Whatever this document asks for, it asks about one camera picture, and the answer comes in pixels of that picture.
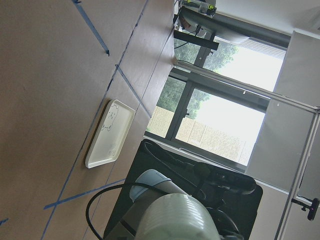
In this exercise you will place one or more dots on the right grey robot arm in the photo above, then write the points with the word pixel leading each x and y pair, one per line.
pixel 133 202

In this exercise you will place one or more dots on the cream bear print tray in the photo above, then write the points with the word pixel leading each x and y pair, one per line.
pixel 110 134

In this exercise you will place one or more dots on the aluminium frame post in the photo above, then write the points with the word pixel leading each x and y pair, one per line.
pixel 298 175

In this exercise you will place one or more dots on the black webcam on frame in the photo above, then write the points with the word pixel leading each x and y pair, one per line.
pixel 312 209

